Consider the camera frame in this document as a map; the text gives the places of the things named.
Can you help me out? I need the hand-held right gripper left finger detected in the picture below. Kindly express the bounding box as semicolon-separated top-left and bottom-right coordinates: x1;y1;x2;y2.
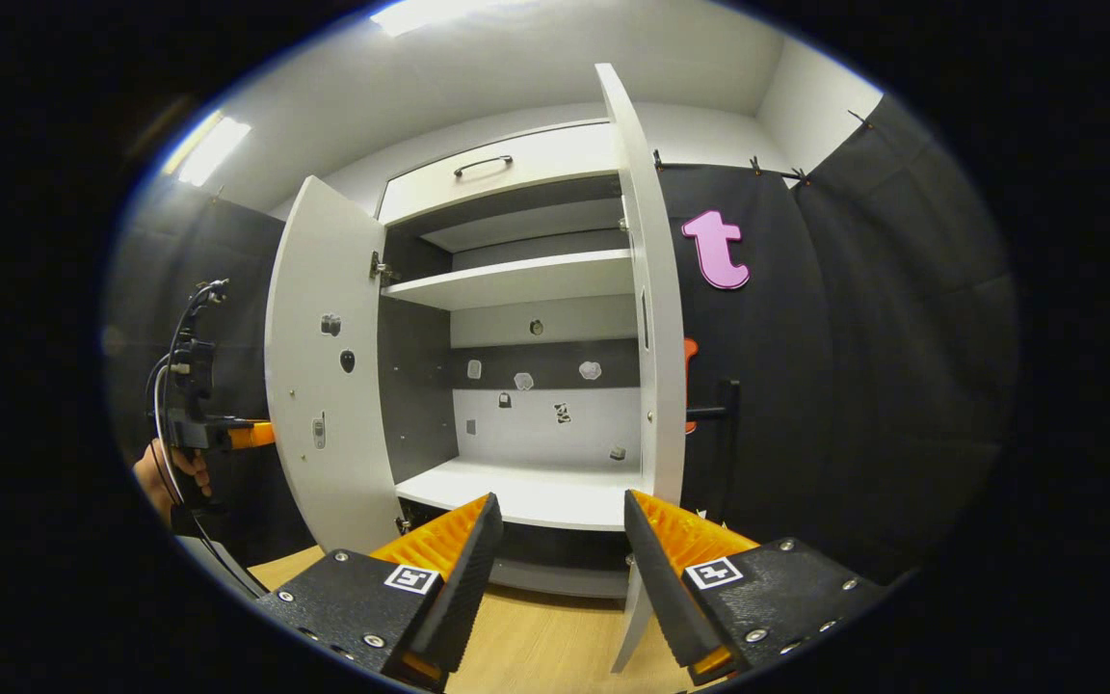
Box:
256;492;505;690

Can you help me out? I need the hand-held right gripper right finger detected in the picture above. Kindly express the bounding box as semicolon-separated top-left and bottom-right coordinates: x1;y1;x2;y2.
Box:
622;489;888;685

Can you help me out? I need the black handle of headphone-sticker door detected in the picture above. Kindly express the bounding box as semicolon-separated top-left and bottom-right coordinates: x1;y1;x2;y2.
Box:
685;378;742;526

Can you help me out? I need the cabinet door with camera sticker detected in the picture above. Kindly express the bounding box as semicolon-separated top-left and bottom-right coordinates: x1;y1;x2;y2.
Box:
264;173;404;555

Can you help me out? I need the cabinet door with headphone sticker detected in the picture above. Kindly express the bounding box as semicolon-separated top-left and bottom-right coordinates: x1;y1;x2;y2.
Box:
595;63;689;674

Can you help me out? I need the beige cabinet drawer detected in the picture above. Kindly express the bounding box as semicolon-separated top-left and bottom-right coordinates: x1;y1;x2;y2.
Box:
379;120;619;227

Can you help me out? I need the narrow ceiling light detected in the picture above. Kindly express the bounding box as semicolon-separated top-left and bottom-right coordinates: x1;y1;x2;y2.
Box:
162;109;253;189

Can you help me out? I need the black backdrop cloth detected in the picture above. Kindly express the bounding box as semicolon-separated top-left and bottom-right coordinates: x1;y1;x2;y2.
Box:
107;92;1018;589

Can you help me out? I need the large ceiling light panel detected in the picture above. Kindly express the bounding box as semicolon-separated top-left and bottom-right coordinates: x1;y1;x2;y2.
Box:
370;0;542;38

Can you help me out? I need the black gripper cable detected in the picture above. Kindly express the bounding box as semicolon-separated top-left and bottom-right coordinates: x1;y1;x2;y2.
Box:
150;280;272;601

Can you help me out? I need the black curved drawer handle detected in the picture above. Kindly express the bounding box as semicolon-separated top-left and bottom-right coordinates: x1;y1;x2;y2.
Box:
453;154;515;179

